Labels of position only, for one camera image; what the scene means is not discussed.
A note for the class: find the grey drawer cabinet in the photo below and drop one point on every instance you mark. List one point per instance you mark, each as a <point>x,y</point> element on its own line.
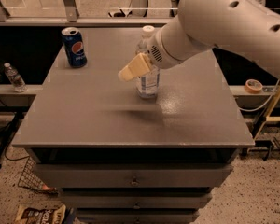
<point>90,134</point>

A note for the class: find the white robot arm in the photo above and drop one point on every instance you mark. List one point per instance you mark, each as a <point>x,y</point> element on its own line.
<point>243,27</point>

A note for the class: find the tan tape roll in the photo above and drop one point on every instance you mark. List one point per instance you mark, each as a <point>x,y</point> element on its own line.
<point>253,86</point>

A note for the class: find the small clear water bottle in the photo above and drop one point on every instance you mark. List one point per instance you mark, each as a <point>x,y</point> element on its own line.
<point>15,78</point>

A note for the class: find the blue pepsi can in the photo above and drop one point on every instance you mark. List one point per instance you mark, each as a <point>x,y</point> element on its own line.
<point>74,47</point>

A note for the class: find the wire mesh basket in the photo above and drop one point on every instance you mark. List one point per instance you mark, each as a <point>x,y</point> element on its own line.
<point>30,181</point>

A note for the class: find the top drawer round knob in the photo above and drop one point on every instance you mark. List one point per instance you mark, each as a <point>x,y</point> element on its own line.
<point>134,182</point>

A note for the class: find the clear blue-label plastic bottle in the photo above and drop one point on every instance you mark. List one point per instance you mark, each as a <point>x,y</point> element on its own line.
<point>147,85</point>

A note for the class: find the brown snack bag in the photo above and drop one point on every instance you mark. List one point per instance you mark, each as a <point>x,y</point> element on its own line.
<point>29,215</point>

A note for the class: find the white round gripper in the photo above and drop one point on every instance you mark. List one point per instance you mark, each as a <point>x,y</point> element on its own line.
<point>159,54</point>

